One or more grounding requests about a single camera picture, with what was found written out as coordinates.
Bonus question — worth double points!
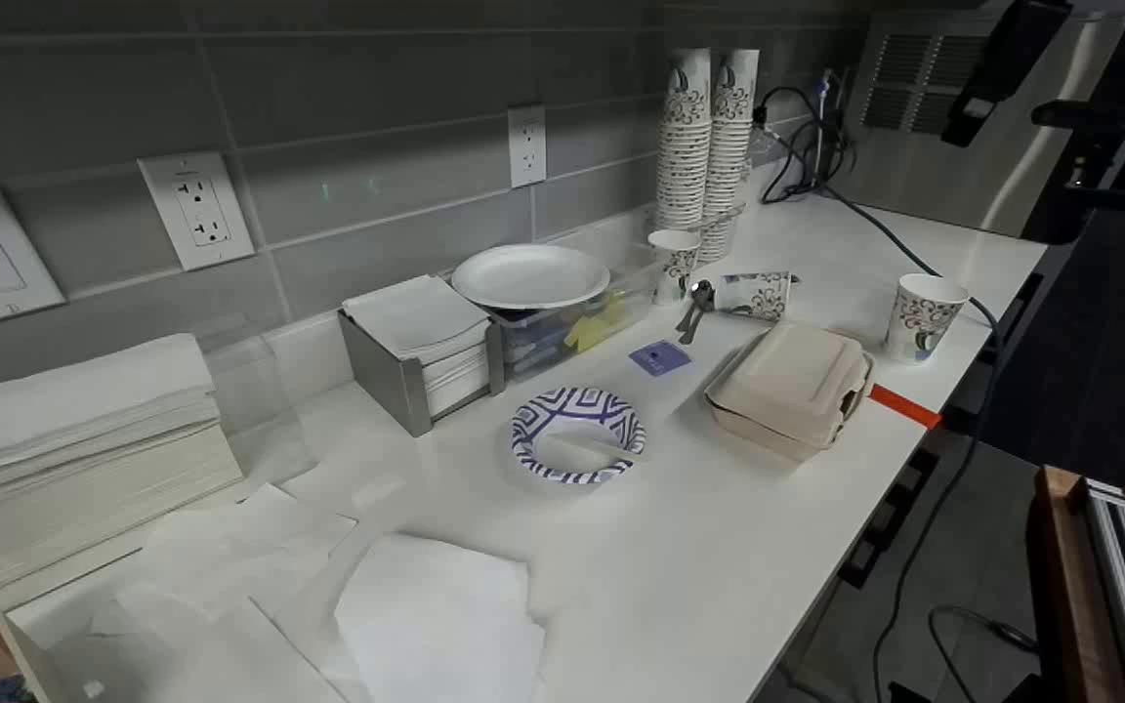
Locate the small purple card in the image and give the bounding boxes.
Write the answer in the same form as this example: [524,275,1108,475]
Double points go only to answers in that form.
[626,341,695,383]

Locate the large patterned paper cup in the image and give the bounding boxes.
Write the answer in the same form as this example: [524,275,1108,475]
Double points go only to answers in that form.
[882,268,972,366]

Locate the black power cable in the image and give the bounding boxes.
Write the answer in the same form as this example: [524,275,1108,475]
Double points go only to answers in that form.
[755,69,1002,336]

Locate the dark metal utensil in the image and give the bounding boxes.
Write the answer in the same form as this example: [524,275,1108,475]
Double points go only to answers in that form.
[670,278,720,347]

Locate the tipped patterned paper cup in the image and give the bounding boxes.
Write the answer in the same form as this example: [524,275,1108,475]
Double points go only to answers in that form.
[700,266,804,326]

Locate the white wall power outlet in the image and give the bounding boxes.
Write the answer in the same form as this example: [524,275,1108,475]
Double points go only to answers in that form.
[132,149,259,275]
[505,106,552,192]

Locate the black panel screen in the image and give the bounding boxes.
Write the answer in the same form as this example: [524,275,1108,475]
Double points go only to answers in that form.
[977,202,1125,488]

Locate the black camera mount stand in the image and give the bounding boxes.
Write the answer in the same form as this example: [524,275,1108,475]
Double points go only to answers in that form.
[1027,12,1125,246]

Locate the beige carton clamshell box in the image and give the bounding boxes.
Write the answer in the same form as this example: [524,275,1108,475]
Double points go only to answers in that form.
[695,318,875,469]

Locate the orange tape strip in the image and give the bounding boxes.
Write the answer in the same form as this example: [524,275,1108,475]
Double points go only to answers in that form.
[865,383,944,432]

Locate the clear plastic storage container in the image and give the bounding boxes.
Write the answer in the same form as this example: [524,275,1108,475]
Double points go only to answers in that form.
[488,284,661,383]

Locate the tall patterned paper cup stack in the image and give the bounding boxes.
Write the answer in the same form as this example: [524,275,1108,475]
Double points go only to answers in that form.
[704,46,765,235]
[653,46,720,237]

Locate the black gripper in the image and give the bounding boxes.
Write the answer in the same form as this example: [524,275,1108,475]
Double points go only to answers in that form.
[944,0,1079,149]

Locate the large white paper sheet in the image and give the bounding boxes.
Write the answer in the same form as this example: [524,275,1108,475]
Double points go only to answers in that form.
[7,475,378,703]

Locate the white paper towel stack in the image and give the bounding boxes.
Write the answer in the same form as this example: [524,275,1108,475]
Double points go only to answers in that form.
[0,328,251,645]

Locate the white paper napkin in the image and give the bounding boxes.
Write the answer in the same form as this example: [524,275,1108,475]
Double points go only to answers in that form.
[330,533,552,703]

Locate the white round plate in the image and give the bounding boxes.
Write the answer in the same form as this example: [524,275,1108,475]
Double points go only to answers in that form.
[449,244,612,318]

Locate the black power strip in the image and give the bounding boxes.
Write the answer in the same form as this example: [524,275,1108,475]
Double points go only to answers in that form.
[839,445,944,595]

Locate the metal napkin holder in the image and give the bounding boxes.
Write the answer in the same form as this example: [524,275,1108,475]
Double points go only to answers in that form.
[337,268,513,438]

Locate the blue patterned paper plate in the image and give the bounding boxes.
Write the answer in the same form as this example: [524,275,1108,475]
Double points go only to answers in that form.
[507,383,649,494]

